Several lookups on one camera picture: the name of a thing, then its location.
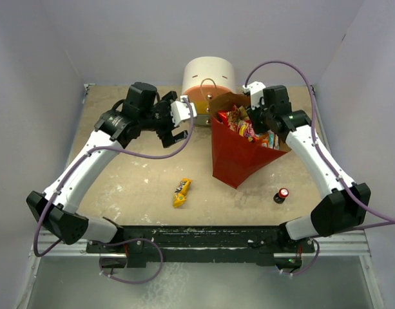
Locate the orange Fox's candy bag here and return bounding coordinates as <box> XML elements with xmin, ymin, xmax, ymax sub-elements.
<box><xmin>255</xmin><ymin>133</ymin><xmax>272</xmax><ymax>148</ymax></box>

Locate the small three-drawer cabinet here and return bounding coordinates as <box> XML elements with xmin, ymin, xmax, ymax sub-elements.
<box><xmin>182</xmin><ymin>57</ymin><xmax>236</xmax><ymax>126</ymax></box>

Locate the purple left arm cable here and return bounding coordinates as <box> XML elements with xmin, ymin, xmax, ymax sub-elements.
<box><xmin>33</xmin><ymin>97</ymin><xmax>195</xmax><ymax>285</ymax></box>

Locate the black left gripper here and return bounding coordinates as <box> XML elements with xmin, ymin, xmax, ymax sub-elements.
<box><xmin>139</xmin><ymin>92</ymin><xmax>188</xmax><ymax>147</ymax></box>

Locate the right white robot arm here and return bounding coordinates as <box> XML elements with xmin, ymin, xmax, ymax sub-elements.
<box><xmin>243</xmin><ymin>82</ymin><xmax>371</xmax><ymax>252</ymax></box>

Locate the aluminium table rail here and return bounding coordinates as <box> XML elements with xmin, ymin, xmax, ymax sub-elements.
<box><xmin>38</xmin><ymin>230</ymin><xmax>88</xmax><ymax>257</ymax></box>

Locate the yellow M&M's packet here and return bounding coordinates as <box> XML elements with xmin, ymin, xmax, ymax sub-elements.
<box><xmin>173</xmin><ymin>178</ymin><xmax>192</xmax><ymax>208</ymax></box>

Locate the red paper bag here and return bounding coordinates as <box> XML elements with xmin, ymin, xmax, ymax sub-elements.
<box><xmin>209</xmin><ymin>92</ymin><xmax>290</xmax><ymax>189</ymax></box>

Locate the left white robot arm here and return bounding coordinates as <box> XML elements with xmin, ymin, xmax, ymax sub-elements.
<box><xmin>26</xmin><ymin>82</ymin><xmax>197</xmax><ymax>252</ymax></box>

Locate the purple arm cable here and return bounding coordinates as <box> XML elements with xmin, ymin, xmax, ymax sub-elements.
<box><xmin>33</xmin><ymin>97</ymin><xmax>195</xmax><ymax>285</ymax></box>
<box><xmin>244</xmin><ymin>60</ymin><xmax>395</xmax><ymax>277</ymax></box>

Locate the teal Fox's candy bag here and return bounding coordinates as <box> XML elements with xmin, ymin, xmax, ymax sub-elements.
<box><xmin>269</xmin><ymin>131</ymin><xmax>280</xmax><ymax>150</ymax></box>

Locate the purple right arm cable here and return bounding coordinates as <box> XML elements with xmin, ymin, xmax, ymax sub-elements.
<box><xmin>244</xmin><ymin>60</ymin><xmax>395</xmax><ymax>277</ymax></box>

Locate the red noodle snack packet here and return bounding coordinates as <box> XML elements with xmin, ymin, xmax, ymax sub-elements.
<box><xmin>217</xmin><ymin>104</ymin><xmax>249</xmax><ymax>133</ymax></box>

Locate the small red-capped bottle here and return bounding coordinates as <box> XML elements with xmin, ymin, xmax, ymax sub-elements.
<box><xmin>273</xmin><ymin>188</ymin><xmax>289</xmax><ymax>204</ymax></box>

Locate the colourful candy packet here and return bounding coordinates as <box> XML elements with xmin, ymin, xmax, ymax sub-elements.
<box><xmin>237</xmin><ymin>120</ymin><xmax>256</xmax><ymax>142</ymax></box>

